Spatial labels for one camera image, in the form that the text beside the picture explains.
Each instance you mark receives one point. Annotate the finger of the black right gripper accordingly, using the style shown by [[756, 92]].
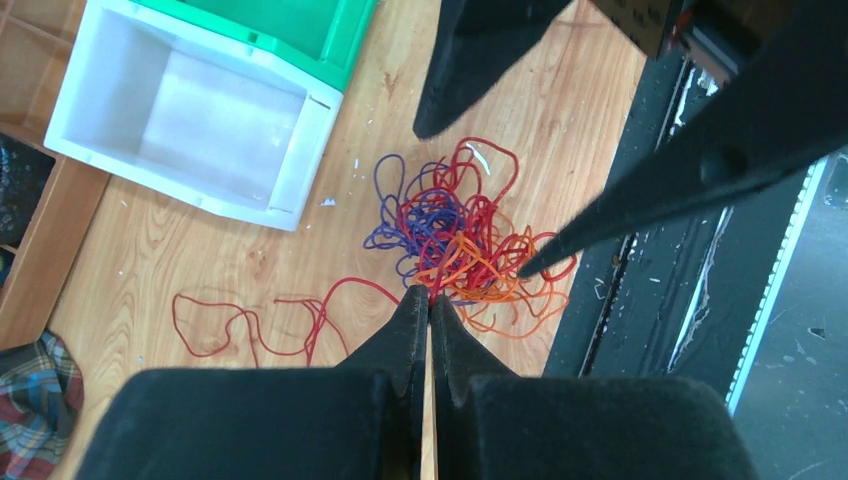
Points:
[[476, 42]]

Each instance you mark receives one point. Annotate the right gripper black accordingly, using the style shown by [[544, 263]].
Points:
[[785, 109]]

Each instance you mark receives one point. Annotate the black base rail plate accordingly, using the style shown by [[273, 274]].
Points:
[[677, 298]]

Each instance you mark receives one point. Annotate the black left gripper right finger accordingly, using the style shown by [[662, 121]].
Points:
[[491, 423]]

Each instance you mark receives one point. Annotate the green plastic bin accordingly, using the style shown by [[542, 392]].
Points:
[[323, 38]]

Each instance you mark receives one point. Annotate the white plastic bin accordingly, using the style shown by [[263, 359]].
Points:
[[207, 120]]

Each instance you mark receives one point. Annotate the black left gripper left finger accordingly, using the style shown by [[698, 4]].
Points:
[[361, 419]]

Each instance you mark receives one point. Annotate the rolled dark floral cloth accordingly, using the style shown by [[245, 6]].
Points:
[[24, 174]]

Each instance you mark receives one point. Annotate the white slotted cable duct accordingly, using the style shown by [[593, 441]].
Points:
[[774, 281]]

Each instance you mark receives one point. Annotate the wooden compartment tray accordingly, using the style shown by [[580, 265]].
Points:
[[36, 42]]

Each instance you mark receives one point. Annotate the plaid cloth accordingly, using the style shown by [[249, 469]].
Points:
[[42, 393]]

